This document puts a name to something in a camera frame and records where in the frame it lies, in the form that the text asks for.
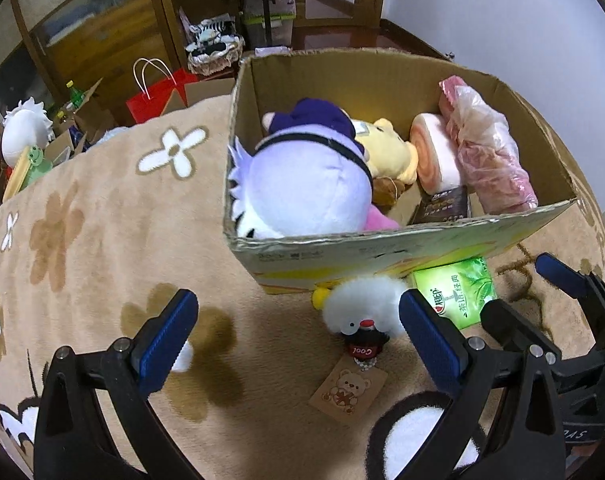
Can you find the purple white plush doll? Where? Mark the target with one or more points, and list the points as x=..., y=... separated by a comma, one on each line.
x=302, y=180

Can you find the beige floral blanket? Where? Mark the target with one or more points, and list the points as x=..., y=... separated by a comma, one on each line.
x=107, y=260

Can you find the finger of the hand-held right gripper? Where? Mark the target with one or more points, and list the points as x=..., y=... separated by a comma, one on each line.
x=557, y=275
x=504, y=322

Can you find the green frog plush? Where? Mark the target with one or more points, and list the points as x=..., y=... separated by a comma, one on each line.
x=30, y=167

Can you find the brown bear paper tag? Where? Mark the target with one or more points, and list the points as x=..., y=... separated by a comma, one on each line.
x=347, y=387

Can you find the white-haired plush doll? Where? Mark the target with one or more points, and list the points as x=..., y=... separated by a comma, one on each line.
x=25, y=127

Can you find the yellow bear plush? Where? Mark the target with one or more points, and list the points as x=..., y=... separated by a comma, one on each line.
x=390, y=150

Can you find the clear plastic storage bin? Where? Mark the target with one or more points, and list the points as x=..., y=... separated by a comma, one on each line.
x=277, y=15

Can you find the large cardboard box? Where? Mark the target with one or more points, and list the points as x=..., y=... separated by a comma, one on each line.
x=362, y=80

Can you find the pink item in plastic bag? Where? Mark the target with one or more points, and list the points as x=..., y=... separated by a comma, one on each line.
x=487, y=150

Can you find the yellow plush toy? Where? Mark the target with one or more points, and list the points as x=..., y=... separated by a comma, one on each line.
x=320, y=296

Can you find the lace-trimmed basket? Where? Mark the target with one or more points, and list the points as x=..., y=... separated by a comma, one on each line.
x=215, y=55

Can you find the open cardboard box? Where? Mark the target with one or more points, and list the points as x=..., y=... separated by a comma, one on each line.
x=90, y=115

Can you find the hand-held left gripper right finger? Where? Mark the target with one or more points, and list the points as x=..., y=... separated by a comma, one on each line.
x=432, y=345

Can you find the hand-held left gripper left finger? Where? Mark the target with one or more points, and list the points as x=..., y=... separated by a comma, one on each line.
x=167, y=340

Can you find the brown wooden wardrobe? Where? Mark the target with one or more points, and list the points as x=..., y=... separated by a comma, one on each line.
x=97, y=25

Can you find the dark brown packet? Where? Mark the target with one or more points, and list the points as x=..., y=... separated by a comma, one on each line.
x=442, y=205

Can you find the brown plush piece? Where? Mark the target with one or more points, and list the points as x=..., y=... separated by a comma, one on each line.
x=390, y=191

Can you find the black bottle charm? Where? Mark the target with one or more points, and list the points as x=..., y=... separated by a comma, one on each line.
x=365, y=347

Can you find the red paper bag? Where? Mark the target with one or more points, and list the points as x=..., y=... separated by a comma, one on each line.
x=155, y=95

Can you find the white fluffy plush ball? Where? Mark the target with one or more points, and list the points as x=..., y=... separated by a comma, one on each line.
x=107, y=136

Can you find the pink cream roll plush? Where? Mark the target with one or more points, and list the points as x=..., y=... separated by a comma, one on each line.
x=435, y=155

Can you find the green plastic bottle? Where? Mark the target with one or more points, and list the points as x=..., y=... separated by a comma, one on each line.
x=75, y=92

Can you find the green tissue pack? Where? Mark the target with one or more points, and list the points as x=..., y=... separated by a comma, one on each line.
x=457, y=290

